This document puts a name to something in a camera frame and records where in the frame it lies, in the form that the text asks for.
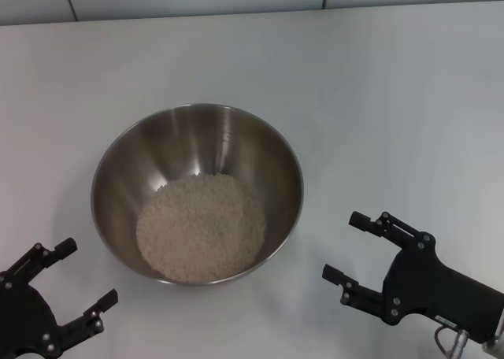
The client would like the clear cup of rice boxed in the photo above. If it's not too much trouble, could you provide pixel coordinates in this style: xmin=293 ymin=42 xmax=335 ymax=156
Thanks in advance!
xmin=135 ymin=173 xmax=267 ymax=282

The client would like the metal plug on right gripper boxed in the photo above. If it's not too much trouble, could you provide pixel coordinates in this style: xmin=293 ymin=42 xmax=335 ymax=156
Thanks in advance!
xmin=444 ymin=327 xmax=471 ymax=359

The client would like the thin cable on right gripper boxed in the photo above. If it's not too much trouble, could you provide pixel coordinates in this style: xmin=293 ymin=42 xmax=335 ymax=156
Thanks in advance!
xmin=433 ymin=324 xmax=454 ymax=355

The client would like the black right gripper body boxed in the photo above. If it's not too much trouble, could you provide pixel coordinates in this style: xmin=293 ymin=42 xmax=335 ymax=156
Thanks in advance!
xmin=383 ymin=246 xmax=504 ymax=345

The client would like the stainless steel mixing bowl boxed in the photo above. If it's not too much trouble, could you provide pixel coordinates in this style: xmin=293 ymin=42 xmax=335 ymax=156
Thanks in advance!
xmin=90 ymin=103 xmax=306 ymax=286

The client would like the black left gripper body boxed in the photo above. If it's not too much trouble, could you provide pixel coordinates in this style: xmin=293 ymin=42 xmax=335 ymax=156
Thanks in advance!
xmin=0 ymin=285 xmax=61 ymax=359

